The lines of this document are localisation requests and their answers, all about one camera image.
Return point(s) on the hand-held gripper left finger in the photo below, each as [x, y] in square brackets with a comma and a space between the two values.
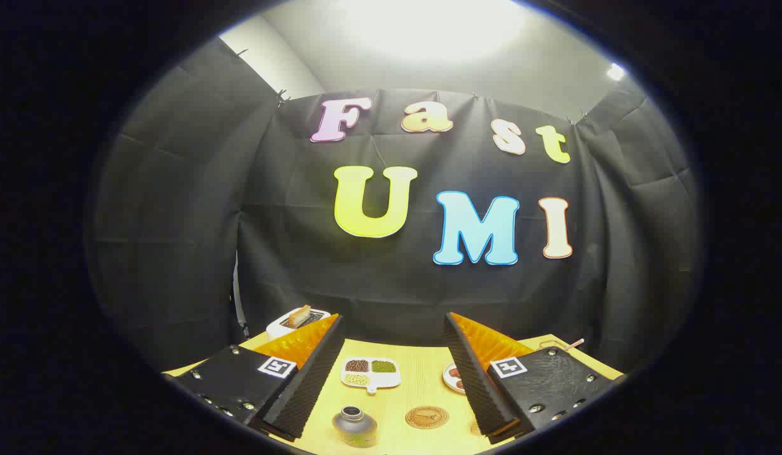
[306, 392]

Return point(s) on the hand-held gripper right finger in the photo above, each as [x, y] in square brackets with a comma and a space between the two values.
[476, 379]

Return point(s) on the white divided bean dish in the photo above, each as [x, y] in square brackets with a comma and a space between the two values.
[369, 373]

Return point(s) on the silver green juice bottle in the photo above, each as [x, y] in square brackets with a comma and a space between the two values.
[355, 430]

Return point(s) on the pink straw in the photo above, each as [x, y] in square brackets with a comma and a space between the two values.
[574, 344]

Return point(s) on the black backdrop cloth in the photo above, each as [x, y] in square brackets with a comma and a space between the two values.
[271, 253]

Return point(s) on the round cork coaster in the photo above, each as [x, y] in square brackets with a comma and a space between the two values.
[426, 418]

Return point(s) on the bread slice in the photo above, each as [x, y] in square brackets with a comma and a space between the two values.
[299, 316]

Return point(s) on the white oval plate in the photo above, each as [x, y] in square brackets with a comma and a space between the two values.
[446, 379]

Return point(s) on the white toaster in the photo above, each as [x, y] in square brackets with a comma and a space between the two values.
[280, 327]

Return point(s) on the wooden table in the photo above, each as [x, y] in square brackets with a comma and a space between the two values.
[422, 385]

